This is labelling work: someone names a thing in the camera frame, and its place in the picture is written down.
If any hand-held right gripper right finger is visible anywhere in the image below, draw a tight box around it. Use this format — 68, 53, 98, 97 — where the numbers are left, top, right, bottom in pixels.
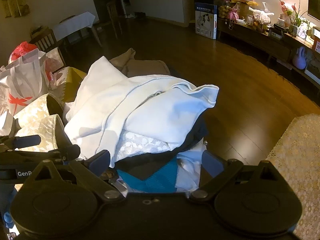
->
189, 150, 288, 202

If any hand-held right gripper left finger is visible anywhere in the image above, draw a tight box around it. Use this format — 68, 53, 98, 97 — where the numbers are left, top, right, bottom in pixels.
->
24, 150, 125, 202

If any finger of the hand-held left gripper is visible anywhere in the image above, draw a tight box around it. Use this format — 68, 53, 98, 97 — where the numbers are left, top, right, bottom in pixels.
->
0, 144, 81, 167
0, 135, 42, 150

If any white lace garment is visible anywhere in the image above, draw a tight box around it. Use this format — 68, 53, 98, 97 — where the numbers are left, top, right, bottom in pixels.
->
116, 130, 175, 160

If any white knit top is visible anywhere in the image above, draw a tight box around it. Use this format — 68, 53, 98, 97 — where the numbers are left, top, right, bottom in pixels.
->
64, 56, 220, 168

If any gold patterned cushion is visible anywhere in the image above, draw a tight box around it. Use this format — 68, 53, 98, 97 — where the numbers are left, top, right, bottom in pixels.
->
14, 94, 64, 140
24, 115, 75, 153

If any dark garment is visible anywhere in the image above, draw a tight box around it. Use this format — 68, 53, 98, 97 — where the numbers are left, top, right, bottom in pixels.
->
115, 119, 209, 173

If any teal cloth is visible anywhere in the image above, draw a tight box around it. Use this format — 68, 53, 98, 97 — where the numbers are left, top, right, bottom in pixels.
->
117, 161, 179, 193

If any white paper bag red dragonfly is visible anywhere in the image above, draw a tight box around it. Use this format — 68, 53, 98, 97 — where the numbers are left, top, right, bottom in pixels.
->
0, 49, 49, 135

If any gold lace tablecloth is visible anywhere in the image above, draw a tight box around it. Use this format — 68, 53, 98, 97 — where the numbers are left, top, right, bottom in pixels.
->
265, 114, 320, 240

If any red plastic bag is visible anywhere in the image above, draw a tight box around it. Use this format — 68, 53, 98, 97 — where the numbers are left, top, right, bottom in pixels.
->
10, 41, 38, 59

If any wooden chair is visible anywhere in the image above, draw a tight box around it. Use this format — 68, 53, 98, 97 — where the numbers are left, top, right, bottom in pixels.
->
106, 0, 123, 38
29, 27, 67, 65

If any beige cloth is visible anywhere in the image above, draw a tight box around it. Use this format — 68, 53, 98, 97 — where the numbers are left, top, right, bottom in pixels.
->
109, 48, 172, 77

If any table with white cloth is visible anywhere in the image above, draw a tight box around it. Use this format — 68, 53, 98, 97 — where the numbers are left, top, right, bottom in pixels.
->
52, 11, 97, 42

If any purple kettlebell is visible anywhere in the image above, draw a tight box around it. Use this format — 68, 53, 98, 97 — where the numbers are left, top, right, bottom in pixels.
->
292, 46, 307, 70

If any white flat appliance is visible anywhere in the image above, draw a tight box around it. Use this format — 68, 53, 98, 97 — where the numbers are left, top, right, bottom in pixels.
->
304, 65, 320, 83

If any wooden media console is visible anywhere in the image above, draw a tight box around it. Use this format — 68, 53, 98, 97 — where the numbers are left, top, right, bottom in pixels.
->
216, 17, 320, 90

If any blue and white cardboard box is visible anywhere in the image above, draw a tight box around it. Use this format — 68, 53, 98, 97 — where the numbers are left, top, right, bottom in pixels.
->
194, 2, 218, 40

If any pink pouch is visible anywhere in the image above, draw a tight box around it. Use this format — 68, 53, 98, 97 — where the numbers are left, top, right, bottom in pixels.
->
227, 7, 238, 21

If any jar of yellow fruit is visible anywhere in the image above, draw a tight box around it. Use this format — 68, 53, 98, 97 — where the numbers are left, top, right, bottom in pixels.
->
218, 0, 232, 18

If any brown cardboard box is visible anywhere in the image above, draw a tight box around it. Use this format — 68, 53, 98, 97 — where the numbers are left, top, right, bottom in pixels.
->
234, 1, 253, 19

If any potted plant with pink flowers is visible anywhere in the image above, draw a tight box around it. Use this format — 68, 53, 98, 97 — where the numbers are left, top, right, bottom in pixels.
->
277, 0, 310, 37

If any white cabinet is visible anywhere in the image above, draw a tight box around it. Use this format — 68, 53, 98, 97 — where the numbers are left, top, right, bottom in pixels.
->
119, 0, 194, 27

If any television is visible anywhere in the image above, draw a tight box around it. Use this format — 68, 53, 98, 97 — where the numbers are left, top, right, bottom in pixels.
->
307, 0, 320, 20

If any framed wall art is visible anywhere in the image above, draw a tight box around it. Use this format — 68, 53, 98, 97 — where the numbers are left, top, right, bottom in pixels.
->
1, 0, 30, 18

